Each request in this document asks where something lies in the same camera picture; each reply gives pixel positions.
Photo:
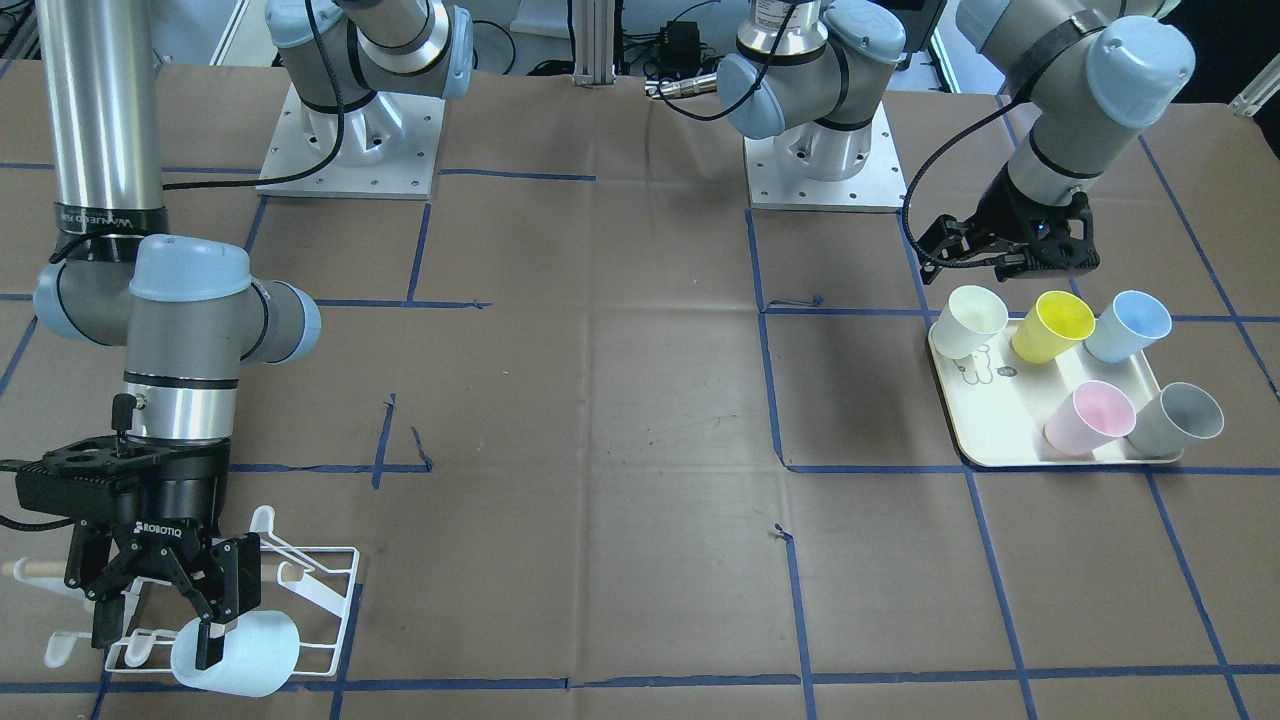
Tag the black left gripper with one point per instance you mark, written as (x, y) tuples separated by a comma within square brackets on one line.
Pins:
[(1012, 216)]

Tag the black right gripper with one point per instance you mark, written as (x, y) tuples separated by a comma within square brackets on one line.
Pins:
[(183, 497)]

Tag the white plastic cup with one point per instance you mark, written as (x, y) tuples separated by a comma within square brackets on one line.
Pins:
[(971, 317)]

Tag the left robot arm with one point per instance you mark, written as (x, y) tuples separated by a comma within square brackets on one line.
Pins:
[(1098, 79)]

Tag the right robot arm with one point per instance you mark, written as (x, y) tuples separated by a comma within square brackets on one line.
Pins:
[(187, 311)]

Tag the yellow plastic cup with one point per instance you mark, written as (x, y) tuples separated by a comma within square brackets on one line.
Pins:
[(1058, 321)]

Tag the light blue plastic cup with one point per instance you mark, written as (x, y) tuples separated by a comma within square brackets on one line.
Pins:
[(1132, 322)]

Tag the pink plastic cup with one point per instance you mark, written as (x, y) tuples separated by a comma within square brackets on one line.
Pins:
[(1094, 414)]

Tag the grey plastic cup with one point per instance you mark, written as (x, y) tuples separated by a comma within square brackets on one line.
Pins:
[(1180, 416)]

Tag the cream plastic tray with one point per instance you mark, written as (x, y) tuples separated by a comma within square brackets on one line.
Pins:
[(998, 403)]

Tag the black power adapter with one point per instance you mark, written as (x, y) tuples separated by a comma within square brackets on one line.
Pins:
[(679, 51)]

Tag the white wire cup rack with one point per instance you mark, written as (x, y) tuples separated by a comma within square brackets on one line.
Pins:
[(314, 585)]

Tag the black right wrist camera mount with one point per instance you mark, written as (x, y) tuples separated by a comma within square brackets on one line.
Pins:
[(121, 480)]

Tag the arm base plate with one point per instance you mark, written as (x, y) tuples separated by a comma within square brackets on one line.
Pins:
[(830, 180), (388, 150)]

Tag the aluminium frame post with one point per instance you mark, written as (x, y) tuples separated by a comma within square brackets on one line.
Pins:
[(593, 35)]

